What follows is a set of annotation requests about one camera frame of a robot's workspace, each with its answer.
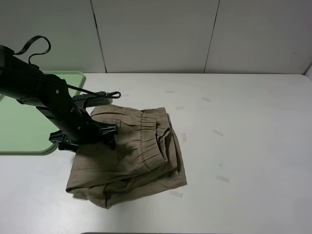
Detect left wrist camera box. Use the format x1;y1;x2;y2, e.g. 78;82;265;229
72;94;113;109

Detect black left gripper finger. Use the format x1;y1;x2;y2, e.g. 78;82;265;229
49;130;116;153
100;122;120;136

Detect clear tape strip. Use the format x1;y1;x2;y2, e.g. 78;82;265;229
165;90;175;94
216;175;230;183
181;133;187;142
213;129;224;137
169;190;183;198

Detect khaki shorts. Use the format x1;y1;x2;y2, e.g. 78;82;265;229
66;105;187;209

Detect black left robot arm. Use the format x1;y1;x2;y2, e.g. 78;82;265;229
0;46;121;152

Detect green plastic tray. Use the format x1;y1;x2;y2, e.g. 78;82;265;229
0;71;87;156

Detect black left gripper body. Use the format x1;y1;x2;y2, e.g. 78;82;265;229
37;102;101;145

